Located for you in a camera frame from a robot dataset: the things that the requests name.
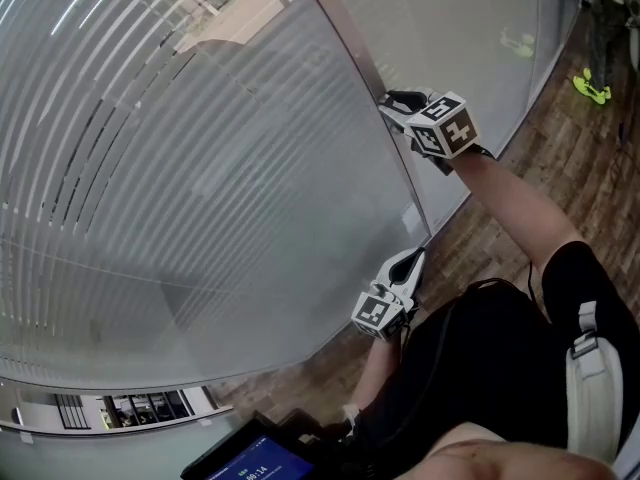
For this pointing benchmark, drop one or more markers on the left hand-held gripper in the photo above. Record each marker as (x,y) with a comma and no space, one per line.
(377,315)

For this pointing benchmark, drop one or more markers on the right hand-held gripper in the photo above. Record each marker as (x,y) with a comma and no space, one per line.
(447,128)

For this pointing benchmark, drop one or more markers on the frosted striped glass wall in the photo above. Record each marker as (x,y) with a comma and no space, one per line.
(150,193)

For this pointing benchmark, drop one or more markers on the person's left forearm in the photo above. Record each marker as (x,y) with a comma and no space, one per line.
(375,378)

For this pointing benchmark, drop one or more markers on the person's right forearm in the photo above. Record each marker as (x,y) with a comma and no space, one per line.
(510,208)

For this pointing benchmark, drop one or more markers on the person's black shirt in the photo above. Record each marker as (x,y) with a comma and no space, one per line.
(500,358)

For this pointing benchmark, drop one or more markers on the black tablet with blue screen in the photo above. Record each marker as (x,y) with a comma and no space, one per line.
(260,463)

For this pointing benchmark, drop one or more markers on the frosted glass panel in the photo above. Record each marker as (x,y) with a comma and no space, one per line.
(100,455)

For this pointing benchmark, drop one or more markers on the grey metal window frame post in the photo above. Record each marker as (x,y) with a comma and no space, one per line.
(367,70)

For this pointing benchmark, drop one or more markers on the black chest mount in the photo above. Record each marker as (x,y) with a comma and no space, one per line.
(315,430)

